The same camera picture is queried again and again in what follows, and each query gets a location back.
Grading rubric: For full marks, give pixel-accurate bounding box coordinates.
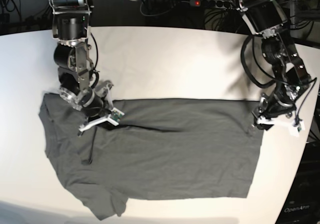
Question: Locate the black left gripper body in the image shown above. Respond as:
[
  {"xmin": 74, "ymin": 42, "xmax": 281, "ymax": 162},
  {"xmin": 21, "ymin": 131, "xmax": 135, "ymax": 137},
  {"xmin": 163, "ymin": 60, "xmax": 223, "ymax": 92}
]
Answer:
[{"xmin": 254, "ymin": 84, "xmax": 304, "ymax": 131}]

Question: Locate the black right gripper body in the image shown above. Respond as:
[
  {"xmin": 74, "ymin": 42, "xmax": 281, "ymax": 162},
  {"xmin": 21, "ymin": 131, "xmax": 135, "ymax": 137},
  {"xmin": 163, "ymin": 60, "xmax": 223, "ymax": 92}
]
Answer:
[{"xmin": 82, "ymin": 94, "xmax": 118, "ymax": 129}]

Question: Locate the grey T-shirt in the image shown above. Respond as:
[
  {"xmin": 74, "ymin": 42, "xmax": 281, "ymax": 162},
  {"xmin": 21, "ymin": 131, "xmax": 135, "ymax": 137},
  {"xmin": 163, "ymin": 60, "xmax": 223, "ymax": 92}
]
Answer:
[{"xmin": 39, "ymin": 94, "xmax": 263, "ymax": 220}]

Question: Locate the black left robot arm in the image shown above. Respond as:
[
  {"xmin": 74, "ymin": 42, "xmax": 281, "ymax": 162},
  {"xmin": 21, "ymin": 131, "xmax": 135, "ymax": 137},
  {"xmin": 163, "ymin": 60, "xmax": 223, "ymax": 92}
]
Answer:
[{"xmin": 231, "ymin": 0, "xmax": 317, "ymax": 133}]

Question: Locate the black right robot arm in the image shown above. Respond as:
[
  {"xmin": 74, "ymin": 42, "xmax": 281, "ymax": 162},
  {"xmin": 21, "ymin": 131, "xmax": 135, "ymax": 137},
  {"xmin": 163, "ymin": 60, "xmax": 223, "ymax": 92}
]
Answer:
[{"xmin": 48, "ymin": 0, "xmax": 124, "ymax": 132}]

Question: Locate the black OpenArm base box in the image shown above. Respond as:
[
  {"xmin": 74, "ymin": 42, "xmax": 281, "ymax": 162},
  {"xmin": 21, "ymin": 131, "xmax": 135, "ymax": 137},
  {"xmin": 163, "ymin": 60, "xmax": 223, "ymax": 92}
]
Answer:
[{"xmin": 276, "ymin": 142, "xmax": 320, "ymax": 224}]

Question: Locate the black power strip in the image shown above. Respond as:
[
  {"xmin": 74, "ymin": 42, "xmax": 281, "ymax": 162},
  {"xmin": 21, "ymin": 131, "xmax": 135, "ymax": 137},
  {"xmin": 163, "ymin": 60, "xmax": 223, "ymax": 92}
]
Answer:
[{"xmin": 188, "ymin": 0, "xmax": 235, "ymax": 10}]

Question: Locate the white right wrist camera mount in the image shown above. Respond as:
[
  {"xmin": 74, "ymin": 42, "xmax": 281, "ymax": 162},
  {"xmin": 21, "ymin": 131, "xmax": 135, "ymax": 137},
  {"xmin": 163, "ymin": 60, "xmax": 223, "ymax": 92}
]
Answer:
[{"xmin": 76, "ymin": 80, "xmax": 125, "ymax": 136}]

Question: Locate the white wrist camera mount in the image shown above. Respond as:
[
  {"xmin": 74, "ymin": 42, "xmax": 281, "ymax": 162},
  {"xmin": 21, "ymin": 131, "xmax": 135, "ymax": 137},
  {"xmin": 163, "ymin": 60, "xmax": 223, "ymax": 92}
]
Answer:
[
  {"xmin": 254, "ymin": 116, "xmax": 306, "ymax": 137},
  {"xmin": 76, "ymin": 80, "xmax": 125, "ymax": 136}
]

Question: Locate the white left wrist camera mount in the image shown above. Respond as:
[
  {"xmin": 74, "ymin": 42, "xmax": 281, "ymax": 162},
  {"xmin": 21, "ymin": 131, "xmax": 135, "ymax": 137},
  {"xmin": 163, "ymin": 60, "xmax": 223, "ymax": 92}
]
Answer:
[{"xmin": 254, "ymin": 116, "xmax": 306, "ymax": 137}]

